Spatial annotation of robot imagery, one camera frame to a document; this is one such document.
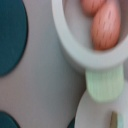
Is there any pink pot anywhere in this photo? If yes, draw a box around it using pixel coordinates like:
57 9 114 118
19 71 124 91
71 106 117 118
51 0 128 103

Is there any black burner front left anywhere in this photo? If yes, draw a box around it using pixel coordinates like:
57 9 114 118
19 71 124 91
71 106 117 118
0 112 20 128

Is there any pink stove board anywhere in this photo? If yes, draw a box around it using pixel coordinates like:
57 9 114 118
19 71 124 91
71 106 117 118
0 0 85 128

